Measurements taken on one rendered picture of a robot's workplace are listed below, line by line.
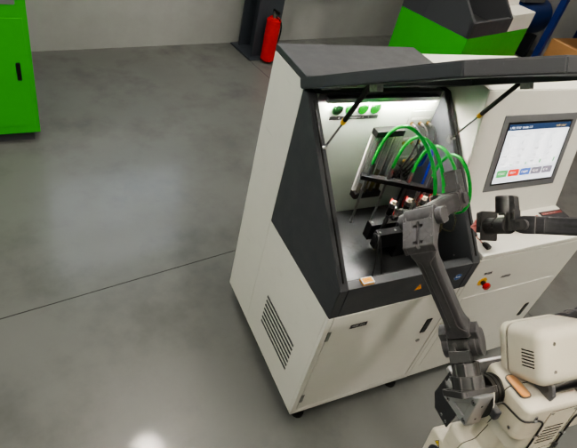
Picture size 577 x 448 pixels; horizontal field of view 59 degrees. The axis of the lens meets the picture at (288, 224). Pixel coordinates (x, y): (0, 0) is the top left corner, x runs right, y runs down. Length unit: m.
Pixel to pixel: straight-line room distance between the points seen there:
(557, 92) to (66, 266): 2.63
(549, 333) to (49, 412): 2.05
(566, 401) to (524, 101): 1.28
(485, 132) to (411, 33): 3.72
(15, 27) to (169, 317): 2.02
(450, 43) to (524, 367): 4.49
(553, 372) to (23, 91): 3.45
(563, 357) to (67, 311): 2.31
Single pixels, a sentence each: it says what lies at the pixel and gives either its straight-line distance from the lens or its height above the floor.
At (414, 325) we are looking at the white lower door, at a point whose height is 0.57.
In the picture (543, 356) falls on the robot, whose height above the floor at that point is 1.35.
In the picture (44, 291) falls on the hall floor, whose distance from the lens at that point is 3.05.
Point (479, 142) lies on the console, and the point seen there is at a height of 1.34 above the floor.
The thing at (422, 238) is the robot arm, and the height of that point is 1.54.
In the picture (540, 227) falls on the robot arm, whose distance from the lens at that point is 1.77.
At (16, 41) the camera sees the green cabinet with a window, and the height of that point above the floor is 0.75.
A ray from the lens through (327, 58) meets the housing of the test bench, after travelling 2.15.
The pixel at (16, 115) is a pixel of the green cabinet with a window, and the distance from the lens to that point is 4.01.
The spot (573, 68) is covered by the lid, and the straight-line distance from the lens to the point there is 1.33.
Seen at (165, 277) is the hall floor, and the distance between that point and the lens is 3.08.
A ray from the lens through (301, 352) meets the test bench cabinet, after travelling 2.27.
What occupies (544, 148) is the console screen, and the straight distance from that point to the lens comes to 2.61.
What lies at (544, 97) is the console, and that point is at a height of 1.52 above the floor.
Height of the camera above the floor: 2.27
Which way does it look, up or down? 40 degrees down
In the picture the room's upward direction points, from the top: 15 degrees clockwise
